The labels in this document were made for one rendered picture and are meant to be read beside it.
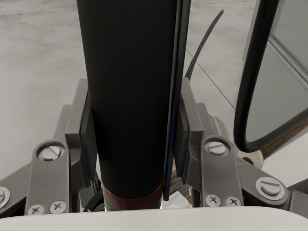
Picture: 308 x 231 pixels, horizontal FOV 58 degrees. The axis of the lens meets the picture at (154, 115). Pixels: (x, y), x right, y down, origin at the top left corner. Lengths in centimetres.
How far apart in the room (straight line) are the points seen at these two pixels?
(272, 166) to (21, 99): 257
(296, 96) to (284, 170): 82
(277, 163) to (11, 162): 198
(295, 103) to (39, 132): 189
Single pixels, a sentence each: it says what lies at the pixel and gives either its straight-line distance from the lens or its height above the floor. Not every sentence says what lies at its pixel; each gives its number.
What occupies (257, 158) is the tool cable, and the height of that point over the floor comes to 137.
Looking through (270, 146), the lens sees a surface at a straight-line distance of 30.
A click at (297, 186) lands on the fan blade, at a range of 33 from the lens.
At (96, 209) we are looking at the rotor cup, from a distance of 41.
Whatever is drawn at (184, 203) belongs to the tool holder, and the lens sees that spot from 23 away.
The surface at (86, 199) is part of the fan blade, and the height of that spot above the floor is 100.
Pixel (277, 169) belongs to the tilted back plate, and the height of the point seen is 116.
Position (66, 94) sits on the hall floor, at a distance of 285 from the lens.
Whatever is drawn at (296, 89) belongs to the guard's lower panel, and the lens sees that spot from 137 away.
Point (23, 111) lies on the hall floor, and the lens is 274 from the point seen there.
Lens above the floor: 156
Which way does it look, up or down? 39 degrees down
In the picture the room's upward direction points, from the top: 2 degrees clockwise
